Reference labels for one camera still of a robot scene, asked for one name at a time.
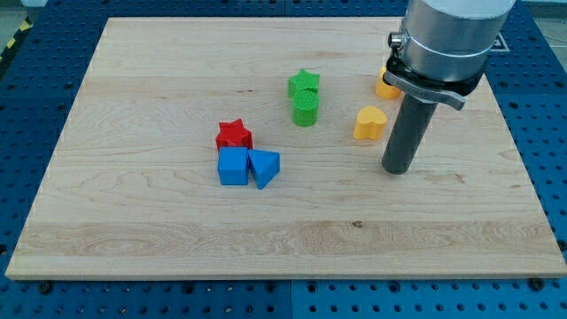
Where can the yellow heart block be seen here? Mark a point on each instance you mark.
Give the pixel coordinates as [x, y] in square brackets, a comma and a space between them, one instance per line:
[370, 123]

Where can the yellow block behind arm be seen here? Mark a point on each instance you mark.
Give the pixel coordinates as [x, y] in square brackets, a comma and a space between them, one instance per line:
[384, 90]

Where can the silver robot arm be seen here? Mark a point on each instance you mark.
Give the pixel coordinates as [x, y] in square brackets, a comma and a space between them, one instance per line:
[448, 40]

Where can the blue triangle block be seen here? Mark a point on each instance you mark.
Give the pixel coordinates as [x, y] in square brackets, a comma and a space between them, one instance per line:
[264, 165]

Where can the blue cube block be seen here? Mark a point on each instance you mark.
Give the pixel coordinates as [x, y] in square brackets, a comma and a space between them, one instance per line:
[232, 166]

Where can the red star block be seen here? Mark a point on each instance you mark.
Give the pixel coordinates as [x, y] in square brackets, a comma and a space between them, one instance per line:
[233, 134]

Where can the green cylinder block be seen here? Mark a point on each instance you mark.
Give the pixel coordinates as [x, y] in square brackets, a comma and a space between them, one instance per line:
[305, 105]

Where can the green star block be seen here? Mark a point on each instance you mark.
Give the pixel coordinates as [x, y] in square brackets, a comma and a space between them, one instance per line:
[303, 80]

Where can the wooden board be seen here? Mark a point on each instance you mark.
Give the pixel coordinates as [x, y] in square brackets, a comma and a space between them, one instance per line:
[132, 190]

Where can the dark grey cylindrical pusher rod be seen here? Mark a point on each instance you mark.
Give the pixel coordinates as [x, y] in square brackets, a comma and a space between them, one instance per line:
[411, 123]

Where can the grey tool clamp bracket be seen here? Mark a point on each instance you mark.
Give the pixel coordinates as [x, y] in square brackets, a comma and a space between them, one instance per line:
[452, 93]

